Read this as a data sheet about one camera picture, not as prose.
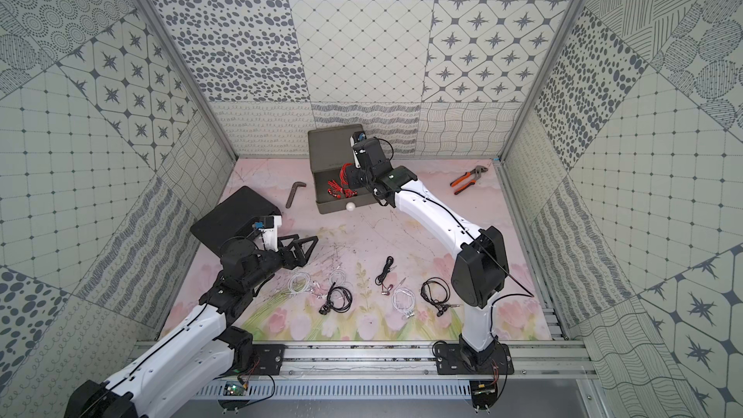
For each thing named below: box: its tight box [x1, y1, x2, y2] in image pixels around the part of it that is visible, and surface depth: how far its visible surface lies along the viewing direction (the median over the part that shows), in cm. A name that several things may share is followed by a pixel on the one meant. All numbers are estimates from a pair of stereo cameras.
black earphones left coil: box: [318, 281, 354, 316], surface depth 85 cm
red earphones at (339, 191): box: [326, 179, 358, 200], surface depth 92 cm
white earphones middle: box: [328, 262, 348, 287], surface depth 90 cm
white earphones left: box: [288, 270, 327, 299], surface depth 88 cm
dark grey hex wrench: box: [285, 181, 307, 209], surface depth 113 cm
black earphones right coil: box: [419, 276, 460, 318], surface depth 87 cm
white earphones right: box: [390, 276, 417, 320], surface depth 85 cm
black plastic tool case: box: [189, 185, 282, 258], surface depth 98 cm
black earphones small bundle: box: [374, 255, 394, 286], surface depth 92 cm
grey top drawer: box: [311, 166, 378, 214], surface depth 89 cm
